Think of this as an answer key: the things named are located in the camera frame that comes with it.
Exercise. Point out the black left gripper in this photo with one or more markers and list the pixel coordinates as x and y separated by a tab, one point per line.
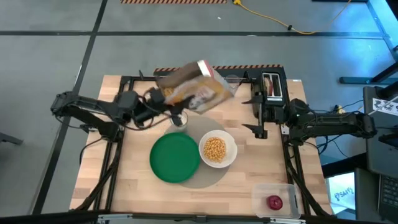
149	112

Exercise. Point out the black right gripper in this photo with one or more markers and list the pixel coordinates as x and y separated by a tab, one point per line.
275	112

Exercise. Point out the panda puffs cereal box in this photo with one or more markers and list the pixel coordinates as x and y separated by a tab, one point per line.
202	90

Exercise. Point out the brown bagel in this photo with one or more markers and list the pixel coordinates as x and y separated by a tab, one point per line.
268	86

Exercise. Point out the clear drinking glass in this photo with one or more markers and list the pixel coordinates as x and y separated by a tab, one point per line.
236	81

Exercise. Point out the yellow cereal puffs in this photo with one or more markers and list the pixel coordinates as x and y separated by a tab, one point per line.
214	149

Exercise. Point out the red apple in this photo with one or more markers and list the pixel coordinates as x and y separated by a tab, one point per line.
274	202

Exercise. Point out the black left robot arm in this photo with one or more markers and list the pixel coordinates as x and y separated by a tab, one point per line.
93	104

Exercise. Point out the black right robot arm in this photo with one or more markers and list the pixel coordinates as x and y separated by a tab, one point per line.
335	123

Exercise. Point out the glass of milk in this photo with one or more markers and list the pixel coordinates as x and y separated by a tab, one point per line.
184	126

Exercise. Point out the round grey placemat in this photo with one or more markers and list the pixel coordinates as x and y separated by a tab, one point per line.
203	124

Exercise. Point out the white bowl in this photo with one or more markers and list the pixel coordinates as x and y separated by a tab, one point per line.
231	146

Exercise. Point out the black two-slot toaster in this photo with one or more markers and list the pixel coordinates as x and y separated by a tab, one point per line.
273	76

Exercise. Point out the green plate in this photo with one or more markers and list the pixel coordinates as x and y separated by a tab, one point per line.
174	157

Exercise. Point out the clear plastic container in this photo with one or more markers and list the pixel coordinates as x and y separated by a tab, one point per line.
261	199

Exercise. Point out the printed marker sheet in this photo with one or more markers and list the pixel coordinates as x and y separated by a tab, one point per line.
384	106

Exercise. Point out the grey equipment cabinet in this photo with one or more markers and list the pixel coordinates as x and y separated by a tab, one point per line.
382	155

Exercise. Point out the black keyboard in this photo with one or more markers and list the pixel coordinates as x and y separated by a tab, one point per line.
388	196

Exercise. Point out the grey chair leg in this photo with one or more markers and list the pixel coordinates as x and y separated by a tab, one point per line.
11	139

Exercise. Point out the black aluminium table frame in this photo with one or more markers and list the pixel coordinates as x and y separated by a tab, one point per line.
130	78

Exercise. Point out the metal desk frame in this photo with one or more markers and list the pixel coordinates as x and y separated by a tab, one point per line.
381	21

